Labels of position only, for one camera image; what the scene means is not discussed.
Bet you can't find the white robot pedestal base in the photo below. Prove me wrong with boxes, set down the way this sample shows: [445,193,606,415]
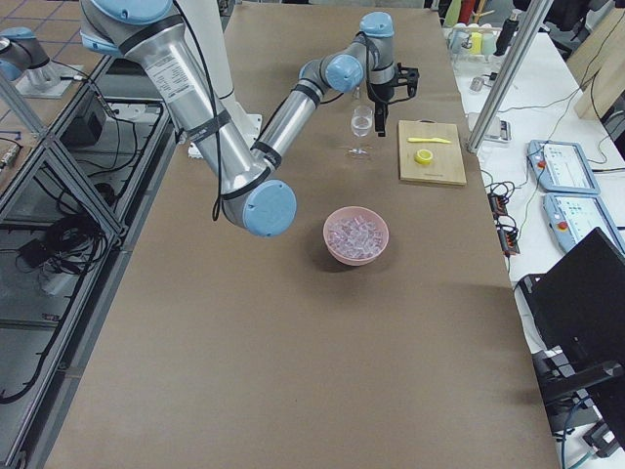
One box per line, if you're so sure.
[178,0,262,147]

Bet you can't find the bamboo cutting board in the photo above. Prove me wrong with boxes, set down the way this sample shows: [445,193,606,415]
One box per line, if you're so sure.
[397,120,467,186]

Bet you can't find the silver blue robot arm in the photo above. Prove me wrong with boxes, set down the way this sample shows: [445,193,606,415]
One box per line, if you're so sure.
[80,1,399,237]
[1,26,51,81]

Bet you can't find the yellow lemon half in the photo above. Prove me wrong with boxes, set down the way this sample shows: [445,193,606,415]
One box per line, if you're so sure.
[414,149,434,165]

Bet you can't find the clear wine glass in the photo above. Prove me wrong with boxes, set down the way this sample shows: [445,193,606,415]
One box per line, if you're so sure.
[348,105,373,157]

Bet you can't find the far blue teach pendant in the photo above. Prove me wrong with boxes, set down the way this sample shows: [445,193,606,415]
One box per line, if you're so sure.
[526,140,601,195]

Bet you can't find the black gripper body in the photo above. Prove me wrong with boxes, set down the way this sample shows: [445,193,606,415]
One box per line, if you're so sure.
[366,77,397,106]

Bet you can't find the yellow plastic knife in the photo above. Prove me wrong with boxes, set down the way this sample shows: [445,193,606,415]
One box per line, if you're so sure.
[406,137,451,145]

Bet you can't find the aluminium frame post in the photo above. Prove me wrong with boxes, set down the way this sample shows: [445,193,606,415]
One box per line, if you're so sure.
[467,0,553,153]

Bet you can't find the near blue teach pendant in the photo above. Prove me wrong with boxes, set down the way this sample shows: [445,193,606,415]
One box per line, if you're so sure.
[542,192,624,253]

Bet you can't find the pink bowl of ice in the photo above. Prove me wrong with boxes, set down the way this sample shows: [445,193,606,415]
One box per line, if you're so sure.
[322,206,390,267]

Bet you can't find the small steel weight cup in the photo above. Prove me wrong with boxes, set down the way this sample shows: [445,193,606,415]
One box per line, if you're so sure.
[470,77,484,93]

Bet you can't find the blue teach pendant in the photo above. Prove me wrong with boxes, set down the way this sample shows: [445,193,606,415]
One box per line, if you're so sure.
[542,192,624,253]
[526,140,601,195]

